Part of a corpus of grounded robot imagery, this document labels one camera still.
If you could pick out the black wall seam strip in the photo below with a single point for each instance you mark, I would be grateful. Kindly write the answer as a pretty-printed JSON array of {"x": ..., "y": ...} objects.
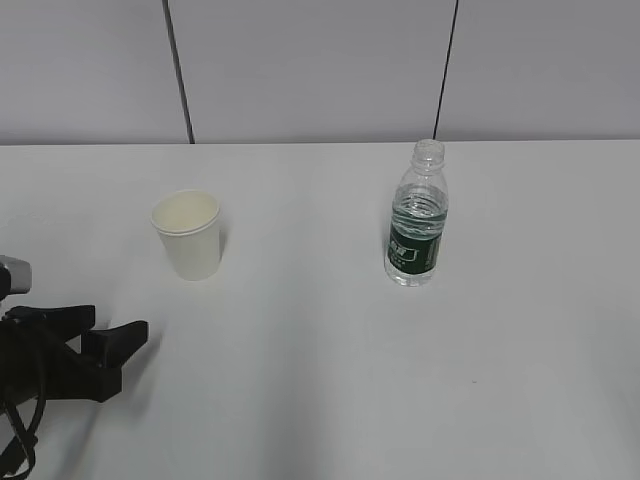
[
  {"x": 445, "y": 70},
  {"x": 177, "y": 67}
]

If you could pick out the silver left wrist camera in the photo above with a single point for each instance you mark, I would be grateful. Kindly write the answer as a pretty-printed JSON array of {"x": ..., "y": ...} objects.
[{"x": 16, "y": 276}]

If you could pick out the left black wall seam strip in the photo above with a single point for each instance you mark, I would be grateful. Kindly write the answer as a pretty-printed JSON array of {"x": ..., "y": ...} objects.
[{"x": 177, "y": 67}]

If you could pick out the clear water bottle green label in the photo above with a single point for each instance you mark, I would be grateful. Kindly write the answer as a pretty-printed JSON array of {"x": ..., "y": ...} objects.
[{"x": 419, "y": 212}]

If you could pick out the white paper cup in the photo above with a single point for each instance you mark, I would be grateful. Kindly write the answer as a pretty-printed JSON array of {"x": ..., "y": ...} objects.
[{"x": 187, "y": 223}]

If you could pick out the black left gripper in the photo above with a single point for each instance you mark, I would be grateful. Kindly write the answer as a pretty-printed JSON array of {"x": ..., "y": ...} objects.
[{"x": 53, "y": 353}]

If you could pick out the right black wall seam strip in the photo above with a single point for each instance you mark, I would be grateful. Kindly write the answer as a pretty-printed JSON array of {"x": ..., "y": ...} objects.
[{"x": 445, "y": 70}]

